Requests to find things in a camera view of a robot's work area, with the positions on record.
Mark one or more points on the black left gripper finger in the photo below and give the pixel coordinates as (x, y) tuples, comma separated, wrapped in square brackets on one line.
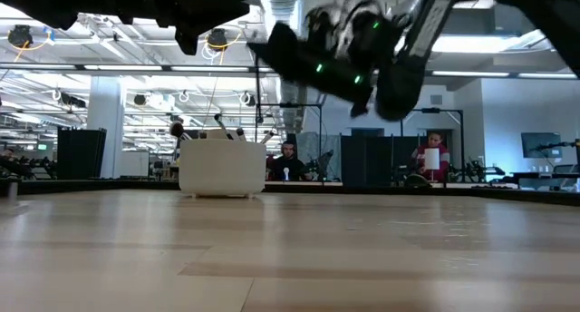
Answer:
[(186, 42)]

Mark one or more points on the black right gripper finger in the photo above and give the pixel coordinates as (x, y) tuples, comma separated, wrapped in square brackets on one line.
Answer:
[(317, 62)]

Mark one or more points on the small black robot arm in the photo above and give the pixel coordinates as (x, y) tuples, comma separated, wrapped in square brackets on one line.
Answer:
[(324, 160)]

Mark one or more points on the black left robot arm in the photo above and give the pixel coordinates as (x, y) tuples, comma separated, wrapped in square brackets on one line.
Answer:
[(68, 3)]

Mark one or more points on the black ceiling device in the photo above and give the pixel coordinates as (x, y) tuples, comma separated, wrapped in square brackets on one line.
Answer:
[(20, 35), (217, 37)]

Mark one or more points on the long ceiling light strip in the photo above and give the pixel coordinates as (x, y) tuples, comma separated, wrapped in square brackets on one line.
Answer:
[(113, 67)]

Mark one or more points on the black partition panel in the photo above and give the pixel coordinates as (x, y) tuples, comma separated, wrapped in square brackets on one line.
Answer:
[(371, 160), (81, 153)]

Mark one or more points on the grey cloth cover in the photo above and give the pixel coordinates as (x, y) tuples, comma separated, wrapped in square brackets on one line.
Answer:
[(304, 142)]

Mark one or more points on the white cylindrical lamp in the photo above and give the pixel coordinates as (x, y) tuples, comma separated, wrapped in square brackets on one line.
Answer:
[(432, 159)]

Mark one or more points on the person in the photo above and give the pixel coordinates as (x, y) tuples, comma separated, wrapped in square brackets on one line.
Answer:
[(290, 167), (5, 153), (444, 160)]

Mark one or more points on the bright ceiling light panel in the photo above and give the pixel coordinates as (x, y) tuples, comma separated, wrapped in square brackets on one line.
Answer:
[(476, 43)]

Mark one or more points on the small white lamp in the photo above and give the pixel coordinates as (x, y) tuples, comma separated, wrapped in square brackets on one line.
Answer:
[(286, 172)]

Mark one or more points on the white square pillar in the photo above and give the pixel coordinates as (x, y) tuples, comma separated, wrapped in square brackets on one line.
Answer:
[(106, 130)]

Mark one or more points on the white round brush holder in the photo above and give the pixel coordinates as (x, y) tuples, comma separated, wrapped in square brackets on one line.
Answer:
[(222, 167)]

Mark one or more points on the dark desk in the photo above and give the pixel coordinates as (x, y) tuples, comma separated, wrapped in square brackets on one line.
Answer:
[(544, 175)]

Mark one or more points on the black gantry frame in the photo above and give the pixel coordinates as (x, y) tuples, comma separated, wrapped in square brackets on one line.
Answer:
[(448, 110), (294, 105)]

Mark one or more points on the silver ventilation duct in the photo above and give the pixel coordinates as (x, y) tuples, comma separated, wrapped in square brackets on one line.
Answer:
[(281, 6)]

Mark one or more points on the dark wall monitor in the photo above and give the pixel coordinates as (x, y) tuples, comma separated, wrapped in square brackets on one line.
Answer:
[(541, 145)]

